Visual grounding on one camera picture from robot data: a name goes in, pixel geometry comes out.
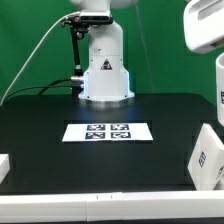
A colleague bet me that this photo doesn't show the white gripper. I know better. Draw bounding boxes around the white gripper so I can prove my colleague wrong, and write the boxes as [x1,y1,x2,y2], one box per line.
[183,0,224,54]

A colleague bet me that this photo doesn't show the white lamp base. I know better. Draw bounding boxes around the white lamp base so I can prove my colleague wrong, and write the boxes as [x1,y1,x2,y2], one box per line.
[188,123,224,191]

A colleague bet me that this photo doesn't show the white lamp shade cone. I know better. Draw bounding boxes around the white lamp shade cone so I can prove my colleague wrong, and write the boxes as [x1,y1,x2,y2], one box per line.
[216,53,224,127]

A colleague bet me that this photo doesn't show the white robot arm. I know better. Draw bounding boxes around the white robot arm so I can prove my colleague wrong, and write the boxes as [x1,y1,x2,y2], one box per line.
[70,0,224,102]

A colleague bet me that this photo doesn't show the white marker tag sheet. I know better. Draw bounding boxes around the white marker tag sheet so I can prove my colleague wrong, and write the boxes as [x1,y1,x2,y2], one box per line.
[62,123,153,142]

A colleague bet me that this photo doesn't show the white left fence block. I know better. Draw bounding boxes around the white left fence block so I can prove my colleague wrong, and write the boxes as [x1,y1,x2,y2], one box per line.
[0,154,10,184]

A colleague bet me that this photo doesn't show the black rear camera on stand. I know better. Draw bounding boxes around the black rear camera on stand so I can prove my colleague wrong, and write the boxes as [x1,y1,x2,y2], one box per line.
[61,10,113,76]

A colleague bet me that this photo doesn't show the grey camera cable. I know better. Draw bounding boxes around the grey camera cable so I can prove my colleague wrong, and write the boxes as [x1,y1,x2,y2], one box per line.
[0,13,81,107]

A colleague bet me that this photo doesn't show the black cables at robot base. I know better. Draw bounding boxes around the black cables at robot base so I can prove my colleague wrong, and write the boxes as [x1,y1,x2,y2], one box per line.
[6,78,84,99]

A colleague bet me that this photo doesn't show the white front fence rail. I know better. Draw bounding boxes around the white front fence rail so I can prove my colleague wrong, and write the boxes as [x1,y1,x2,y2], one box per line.
[0,190,224,223]

